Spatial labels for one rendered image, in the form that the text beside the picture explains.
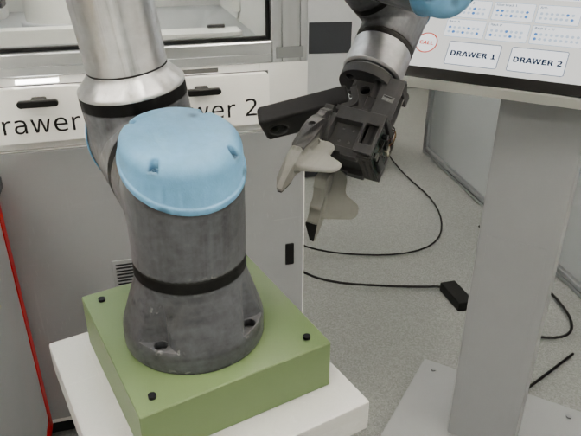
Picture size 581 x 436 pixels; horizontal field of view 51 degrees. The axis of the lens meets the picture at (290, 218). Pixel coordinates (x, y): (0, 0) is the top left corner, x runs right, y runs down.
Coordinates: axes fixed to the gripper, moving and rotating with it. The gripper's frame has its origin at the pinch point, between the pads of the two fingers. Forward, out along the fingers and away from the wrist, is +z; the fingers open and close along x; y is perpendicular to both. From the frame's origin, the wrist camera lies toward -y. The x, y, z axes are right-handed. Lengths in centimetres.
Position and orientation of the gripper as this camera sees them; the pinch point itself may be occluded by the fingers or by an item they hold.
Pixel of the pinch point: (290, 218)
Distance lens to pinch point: 69.9
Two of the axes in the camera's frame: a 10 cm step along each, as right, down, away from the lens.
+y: 8.8, 2.8, -3.8
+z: -3.9, 8.8, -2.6
